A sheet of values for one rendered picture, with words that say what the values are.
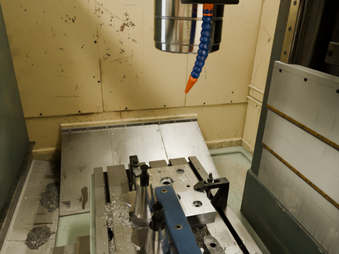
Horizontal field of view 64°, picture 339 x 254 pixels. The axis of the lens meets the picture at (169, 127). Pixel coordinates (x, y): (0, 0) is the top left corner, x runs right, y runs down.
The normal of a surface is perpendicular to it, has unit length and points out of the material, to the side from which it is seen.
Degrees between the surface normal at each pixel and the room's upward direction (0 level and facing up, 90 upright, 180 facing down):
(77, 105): 90
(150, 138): 24
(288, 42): 90
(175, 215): 0
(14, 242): 17
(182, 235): 0
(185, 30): 90
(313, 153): 90
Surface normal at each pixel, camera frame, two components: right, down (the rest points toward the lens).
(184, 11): -0.15, 0.41
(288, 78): -0.96, 0.09
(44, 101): 0.26, 0.41
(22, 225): 0.31, -0.89
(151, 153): 0.13, -0.66
